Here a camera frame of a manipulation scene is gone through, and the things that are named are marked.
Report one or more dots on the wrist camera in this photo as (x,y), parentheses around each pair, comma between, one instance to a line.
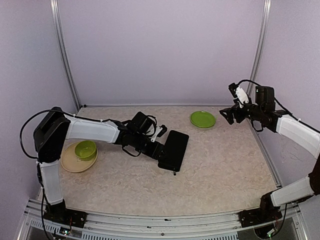
(239,95)
(159,132)

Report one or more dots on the front aluminium rail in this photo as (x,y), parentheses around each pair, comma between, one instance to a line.
(122,218)

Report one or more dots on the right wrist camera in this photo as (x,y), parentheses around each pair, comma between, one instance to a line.
(239,95)

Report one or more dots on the green plate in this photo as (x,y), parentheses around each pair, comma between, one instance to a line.
(202,119)

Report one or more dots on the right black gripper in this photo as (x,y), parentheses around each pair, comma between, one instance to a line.
(235,108)

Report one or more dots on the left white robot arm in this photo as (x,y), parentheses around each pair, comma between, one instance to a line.
(57,126)

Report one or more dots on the right aluminium frame post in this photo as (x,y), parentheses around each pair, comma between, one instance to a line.
(260,46)

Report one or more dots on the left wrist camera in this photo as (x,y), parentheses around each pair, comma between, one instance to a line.
(159,132)

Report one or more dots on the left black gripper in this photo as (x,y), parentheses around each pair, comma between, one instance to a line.
(154,152)

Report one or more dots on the aluminium frame post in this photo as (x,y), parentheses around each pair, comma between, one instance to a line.
(54,5)
(260,46)

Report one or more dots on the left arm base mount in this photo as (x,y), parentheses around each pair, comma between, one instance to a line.
(63,216)

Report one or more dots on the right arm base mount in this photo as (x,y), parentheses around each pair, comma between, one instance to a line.
(257,216)

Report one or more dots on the black tool pouch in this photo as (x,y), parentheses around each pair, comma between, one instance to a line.
(173,152)

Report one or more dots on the left aluminium frame post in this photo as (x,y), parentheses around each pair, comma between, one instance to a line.
(54,5)

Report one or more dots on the beige plate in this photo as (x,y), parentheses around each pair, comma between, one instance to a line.
(71,163)

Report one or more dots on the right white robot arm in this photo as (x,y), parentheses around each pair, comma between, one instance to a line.
(282,122)

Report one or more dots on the green bowl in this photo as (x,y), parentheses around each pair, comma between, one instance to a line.
(85,150)

